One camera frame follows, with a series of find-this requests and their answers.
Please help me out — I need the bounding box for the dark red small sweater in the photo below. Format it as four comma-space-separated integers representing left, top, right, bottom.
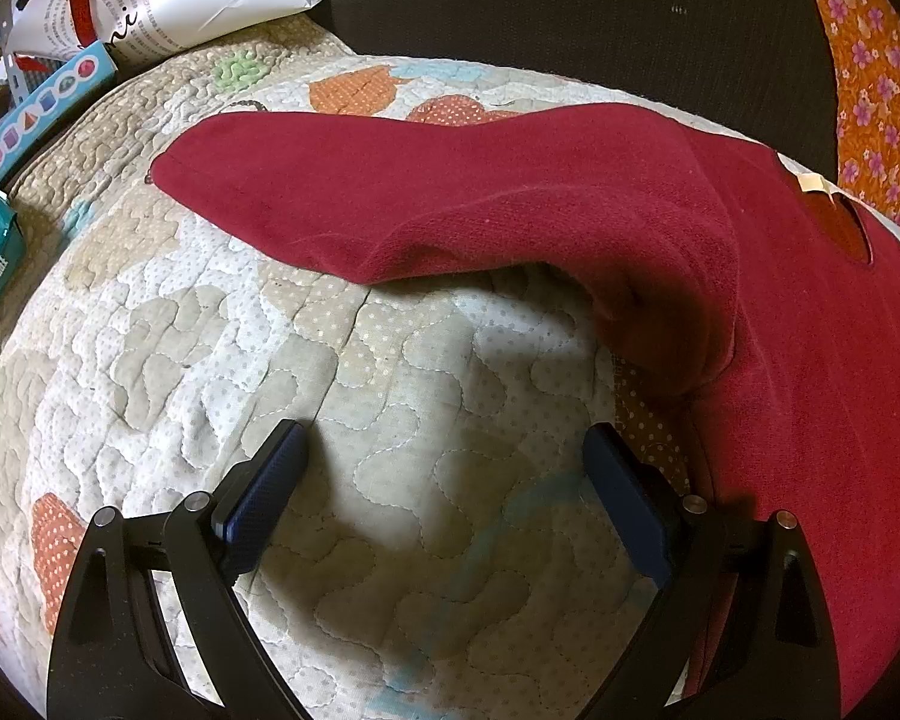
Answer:
151, 104, 900, 709

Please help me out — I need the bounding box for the quilted heart pattern bedspread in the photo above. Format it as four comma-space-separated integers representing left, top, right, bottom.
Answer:
0, 16, 772, 718

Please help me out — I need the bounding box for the light blue shapes toy box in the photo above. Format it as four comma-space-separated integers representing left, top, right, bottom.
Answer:
0, 41, 116, 185

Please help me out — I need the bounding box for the orange floral fabric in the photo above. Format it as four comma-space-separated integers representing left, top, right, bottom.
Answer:
814, 0, 900, 227

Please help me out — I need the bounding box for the black ribbed fabric cushion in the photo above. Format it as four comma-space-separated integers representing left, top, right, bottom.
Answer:
310, 0, 837, 179

